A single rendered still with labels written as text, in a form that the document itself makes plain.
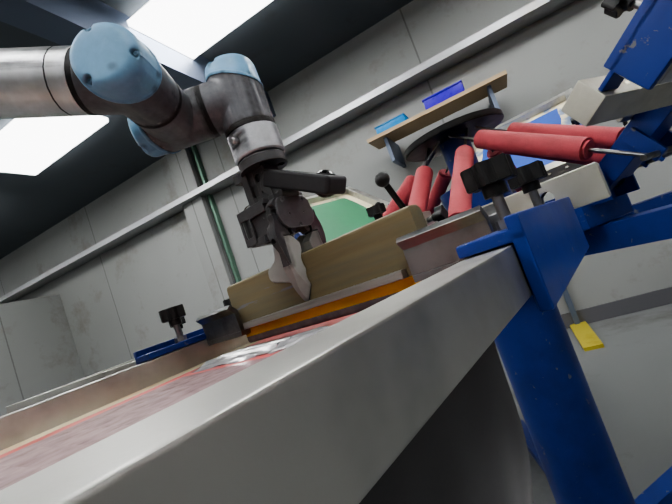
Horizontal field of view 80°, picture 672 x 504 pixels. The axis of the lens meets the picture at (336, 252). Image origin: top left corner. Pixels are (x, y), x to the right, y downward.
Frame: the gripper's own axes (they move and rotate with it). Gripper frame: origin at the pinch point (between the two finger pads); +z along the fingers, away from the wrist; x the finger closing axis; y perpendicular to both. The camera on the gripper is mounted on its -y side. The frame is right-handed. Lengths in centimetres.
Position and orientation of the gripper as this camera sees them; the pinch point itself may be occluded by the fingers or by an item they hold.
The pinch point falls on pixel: (317, 286)
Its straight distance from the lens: 55.7
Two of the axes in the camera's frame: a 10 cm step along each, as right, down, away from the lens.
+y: -7.4, 3.1, 6.0
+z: 3.4, 9.4, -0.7
